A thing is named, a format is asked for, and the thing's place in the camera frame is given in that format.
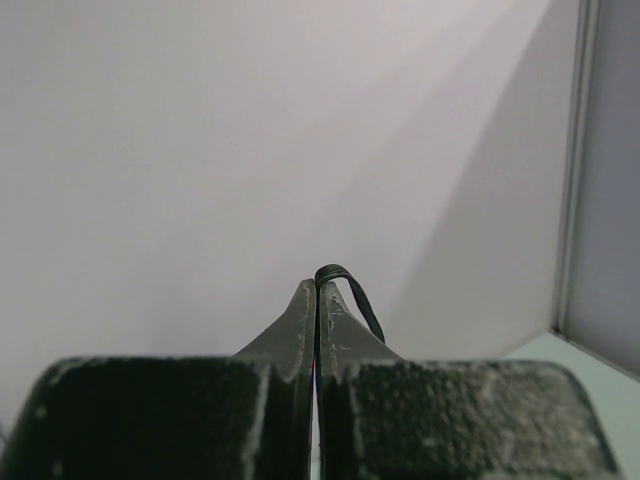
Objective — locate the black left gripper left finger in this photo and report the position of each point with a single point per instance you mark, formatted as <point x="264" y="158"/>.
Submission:
<point x="244" y="416"/>

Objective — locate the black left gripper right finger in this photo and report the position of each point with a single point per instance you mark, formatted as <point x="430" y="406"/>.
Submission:
<point x="384" y="417"/>

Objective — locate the aluminium frame post right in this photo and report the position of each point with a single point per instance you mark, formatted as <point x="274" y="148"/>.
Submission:
<point x="588" y="26"/>

